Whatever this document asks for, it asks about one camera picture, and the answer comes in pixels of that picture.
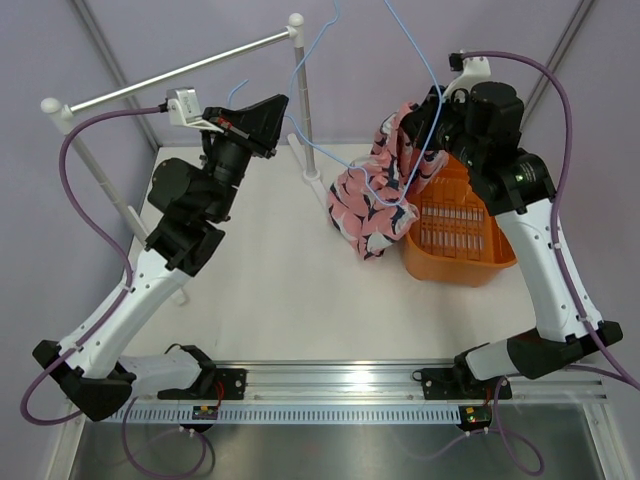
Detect black mount plate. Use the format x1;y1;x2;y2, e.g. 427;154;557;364
157;367;247;400
411;367;513;400

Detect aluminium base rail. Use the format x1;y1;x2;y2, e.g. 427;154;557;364
114;362;609;406

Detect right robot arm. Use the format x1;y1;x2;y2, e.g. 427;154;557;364
401;81;623;397

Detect light blue wire hanger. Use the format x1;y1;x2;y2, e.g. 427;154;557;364
227;0;444;207

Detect pink patterned shorts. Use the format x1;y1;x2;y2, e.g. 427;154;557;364
327;102;449;260

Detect black left mount plate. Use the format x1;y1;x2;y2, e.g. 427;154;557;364
157;367;247;400

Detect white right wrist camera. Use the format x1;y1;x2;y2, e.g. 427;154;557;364
443;52;491;100

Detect black right mount plate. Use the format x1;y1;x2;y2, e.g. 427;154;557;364
411;367;513;400

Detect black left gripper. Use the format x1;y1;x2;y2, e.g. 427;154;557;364
194;93;283;220

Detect orange plastic basket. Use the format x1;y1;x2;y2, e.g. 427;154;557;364
402;158;517;287

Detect white slotted cable duct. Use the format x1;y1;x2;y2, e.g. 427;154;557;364
107;403;461;425

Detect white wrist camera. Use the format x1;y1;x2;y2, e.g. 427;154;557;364
443;52;491;100
166;87;223;133

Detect white and silver clothes rack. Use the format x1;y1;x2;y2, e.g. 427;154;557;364
40;13;327;244

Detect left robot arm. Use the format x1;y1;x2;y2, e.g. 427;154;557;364
33;90;289;421

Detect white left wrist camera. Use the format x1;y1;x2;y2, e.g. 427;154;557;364
166;87;223;133

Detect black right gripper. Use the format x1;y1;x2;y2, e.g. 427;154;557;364
403;85;486;171

